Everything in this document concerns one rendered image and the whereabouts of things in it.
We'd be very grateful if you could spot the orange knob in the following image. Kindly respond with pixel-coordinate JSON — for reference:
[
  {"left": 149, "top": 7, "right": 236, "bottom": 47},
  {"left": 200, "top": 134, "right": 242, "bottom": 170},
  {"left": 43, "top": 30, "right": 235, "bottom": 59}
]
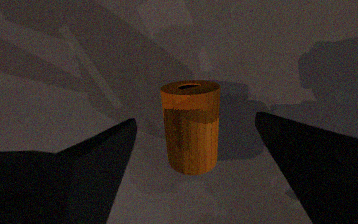
[{"left": 160, "top": 80, "right": 221, "bottom": 175}]

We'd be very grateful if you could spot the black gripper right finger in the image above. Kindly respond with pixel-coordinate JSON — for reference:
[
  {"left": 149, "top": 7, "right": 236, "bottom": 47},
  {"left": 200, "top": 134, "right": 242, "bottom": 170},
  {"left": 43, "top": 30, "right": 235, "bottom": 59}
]
[{"left": 255, "top": 112, "right": 358, "bottom": 224}]

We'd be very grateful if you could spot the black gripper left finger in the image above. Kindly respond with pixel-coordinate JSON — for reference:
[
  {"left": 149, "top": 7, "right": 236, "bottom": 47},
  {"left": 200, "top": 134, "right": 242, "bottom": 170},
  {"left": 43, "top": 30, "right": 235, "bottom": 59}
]
[{"left": 0, "top": 118, "right": 137, "bottom": 224}]

